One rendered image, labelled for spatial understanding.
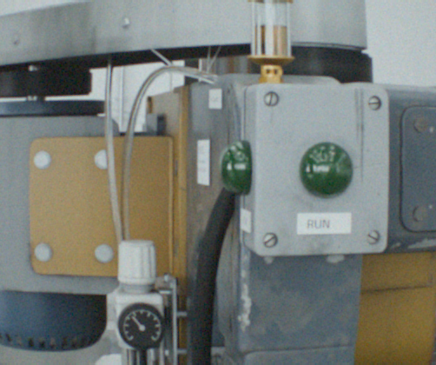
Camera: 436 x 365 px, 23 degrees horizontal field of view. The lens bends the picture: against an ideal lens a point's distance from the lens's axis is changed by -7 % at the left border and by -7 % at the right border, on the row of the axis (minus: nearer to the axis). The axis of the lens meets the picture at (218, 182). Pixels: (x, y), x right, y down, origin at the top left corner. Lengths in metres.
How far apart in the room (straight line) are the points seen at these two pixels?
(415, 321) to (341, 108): 0.42
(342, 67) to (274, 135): 0.19
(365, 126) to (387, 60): 5.49
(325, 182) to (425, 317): 0.43
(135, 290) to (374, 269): 0.20
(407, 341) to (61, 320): 0.33
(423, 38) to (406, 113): 5.51
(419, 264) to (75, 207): 0.31
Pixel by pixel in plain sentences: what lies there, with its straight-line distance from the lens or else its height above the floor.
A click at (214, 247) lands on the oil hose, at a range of 0.65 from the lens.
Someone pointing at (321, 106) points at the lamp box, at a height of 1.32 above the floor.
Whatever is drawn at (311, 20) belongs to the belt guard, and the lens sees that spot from 0.77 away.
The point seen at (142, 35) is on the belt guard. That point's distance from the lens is 0.87.
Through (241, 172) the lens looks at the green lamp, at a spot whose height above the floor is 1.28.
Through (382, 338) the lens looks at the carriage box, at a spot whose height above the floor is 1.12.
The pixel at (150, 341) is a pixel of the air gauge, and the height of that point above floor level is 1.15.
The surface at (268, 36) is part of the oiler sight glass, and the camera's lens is 0.67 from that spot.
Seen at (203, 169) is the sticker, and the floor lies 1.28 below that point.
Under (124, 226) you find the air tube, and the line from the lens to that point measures 0.86.
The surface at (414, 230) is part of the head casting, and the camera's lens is 0.67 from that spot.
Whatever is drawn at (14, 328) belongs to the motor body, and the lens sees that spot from 1.07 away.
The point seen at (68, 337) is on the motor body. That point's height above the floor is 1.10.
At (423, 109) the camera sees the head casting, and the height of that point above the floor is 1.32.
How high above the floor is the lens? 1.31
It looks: 3 degrees down
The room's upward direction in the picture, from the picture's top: 1 degrees clockwise
